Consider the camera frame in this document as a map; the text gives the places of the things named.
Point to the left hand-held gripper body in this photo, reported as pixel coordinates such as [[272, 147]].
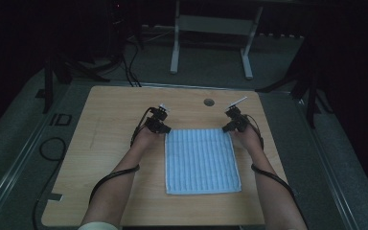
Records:
[[156, 119]]

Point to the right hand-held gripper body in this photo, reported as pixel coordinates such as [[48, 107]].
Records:
[[239, 119]]

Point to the blue striped towel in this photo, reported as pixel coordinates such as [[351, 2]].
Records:
[[201, 163]]

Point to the person's left hand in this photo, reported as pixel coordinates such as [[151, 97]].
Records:
[[147, 140]]

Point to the person's right hand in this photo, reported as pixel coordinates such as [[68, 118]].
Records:
[[248, 139]]

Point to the grey table grommet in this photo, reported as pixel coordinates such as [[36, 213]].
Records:
[[209, 102]]

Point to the black tripod stand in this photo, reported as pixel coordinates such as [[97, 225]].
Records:
[[48, 89], [311, 96]]

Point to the pale sleeve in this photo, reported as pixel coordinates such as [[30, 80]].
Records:
[[97, 226]]

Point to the white metal table frame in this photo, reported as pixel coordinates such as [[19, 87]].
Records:
[[214, 25]]

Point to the metal floor rail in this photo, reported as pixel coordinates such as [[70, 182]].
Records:
[[329, 166], [16, 163]]

